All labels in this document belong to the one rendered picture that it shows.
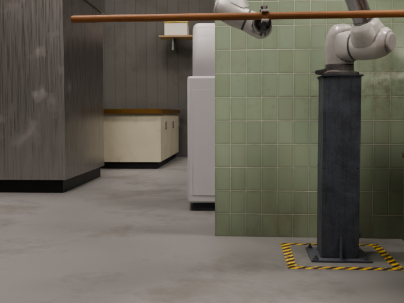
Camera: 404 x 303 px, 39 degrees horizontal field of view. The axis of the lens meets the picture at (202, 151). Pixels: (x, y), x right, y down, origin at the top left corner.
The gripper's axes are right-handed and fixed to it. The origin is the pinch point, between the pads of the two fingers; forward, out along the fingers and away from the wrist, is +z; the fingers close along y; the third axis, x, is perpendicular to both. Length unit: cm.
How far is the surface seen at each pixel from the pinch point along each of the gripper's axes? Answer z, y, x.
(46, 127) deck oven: -323, 55, 201
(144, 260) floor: -62, 120, 61
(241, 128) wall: -127, 51, 8
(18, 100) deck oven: -323, 28, 229
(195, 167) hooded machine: -221, 85, 44
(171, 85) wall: -832, -7, 131
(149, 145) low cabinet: -585, 91, 137
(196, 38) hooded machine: -240, -20, 45
